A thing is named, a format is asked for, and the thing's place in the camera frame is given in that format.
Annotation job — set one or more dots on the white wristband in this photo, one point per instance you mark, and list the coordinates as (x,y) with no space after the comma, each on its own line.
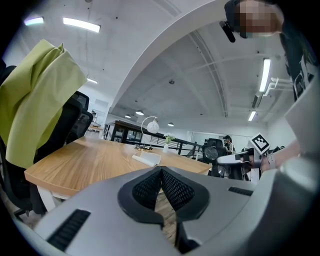
(271,161)

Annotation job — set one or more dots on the white glasses case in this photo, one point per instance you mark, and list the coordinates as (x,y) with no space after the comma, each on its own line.
(147,160)

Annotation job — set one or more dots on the black office chair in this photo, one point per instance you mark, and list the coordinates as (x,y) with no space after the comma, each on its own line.
(72,117)
(215,143)

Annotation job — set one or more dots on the white globe desk lamp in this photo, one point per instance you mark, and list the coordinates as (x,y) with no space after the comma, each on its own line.
(152,126)

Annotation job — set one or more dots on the person's right hand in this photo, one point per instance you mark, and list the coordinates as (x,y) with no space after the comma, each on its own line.
(264,163)

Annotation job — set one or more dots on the person's black printed shirt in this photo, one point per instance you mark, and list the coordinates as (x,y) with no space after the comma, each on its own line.
(295,62)

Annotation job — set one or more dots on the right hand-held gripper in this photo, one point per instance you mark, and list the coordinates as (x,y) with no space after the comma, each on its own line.
(260,143)

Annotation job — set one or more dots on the ceiling strip light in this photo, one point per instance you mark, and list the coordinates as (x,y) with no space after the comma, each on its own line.
(33,21)
(265,75)
(92,81)
(81,24)
(252,115)

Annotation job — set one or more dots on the thin black-framed glasses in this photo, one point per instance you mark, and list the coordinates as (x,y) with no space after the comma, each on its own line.
(211,153)

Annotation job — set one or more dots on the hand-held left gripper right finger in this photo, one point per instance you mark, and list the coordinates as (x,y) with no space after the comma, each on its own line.
(220,212)

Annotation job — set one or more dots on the green cloth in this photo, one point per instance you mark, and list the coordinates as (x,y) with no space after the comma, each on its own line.
(37,100)

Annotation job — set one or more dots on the black head-mounted camera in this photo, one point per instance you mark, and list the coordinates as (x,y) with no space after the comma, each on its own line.
(228,32)

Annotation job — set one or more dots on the white vase with flowers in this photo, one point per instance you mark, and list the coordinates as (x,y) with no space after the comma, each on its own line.
(165,148)

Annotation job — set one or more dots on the person's right forearm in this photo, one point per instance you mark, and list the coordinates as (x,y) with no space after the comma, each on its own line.
(287,155)

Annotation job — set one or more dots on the black metal railing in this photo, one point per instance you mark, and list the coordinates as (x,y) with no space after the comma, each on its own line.
(185,143)

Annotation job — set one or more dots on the person's head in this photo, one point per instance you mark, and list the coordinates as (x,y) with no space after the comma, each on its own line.
(257,20)

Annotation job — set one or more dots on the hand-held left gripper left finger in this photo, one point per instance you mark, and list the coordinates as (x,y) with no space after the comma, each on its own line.
(105,205)

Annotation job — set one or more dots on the black cabinet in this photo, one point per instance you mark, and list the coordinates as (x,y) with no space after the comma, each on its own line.
(120,132)

